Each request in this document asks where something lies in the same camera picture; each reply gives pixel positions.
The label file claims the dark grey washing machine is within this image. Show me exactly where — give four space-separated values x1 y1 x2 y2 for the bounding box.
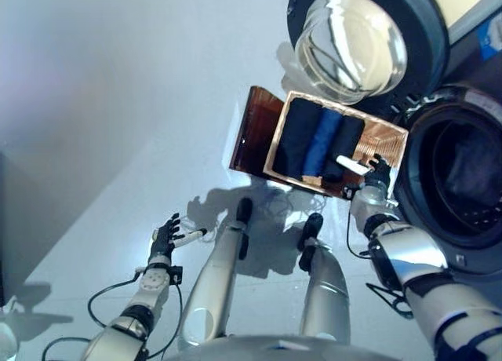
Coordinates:
387 19 502 276

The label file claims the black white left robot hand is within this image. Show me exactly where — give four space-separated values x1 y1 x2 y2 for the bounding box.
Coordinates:
150 212 209 267

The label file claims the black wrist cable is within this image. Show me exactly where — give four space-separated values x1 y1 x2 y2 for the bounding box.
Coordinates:
346 206 378 261
41 273 186 361

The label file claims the black right robot foot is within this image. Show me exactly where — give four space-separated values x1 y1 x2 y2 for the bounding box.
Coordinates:
299 213 325 253

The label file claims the rectangular wicker laundry basket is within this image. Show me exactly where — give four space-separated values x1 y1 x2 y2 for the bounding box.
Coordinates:
261 89 410 199

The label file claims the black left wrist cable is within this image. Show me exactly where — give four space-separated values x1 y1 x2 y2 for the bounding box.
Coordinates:
41 273 186 361

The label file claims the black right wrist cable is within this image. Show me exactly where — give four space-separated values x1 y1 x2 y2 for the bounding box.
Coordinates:
346 206 378 261

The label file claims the round glass washing machine door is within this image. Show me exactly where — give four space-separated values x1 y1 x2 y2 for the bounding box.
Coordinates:
286 0 450 105

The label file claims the large black folded garment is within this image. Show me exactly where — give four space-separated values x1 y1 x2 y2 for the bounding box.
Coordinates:
272 97 327 178

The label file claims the grey robot torso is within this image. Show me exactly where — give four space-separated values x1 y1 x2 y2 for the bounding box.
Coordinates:
164 333 393 361

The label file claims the small black garment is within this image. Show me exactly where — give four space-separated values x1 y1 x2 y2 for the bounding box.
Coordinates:
323 117 366 182

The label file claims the blue garment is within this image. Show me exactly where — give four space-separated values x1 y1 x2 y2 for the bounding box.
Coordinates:
304 109 344 178

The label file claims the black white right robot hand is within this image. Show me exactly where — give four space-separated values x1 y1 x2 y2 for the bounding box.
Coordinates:
336 152 393 188

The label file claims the brown glossy stool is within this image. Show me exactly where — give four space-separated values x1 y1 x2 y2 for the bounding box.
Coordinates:
228 85 286 178

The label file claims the blue square sticker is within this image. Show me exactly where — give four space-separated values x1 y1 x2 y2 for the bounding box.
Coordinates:
476 19 502 60

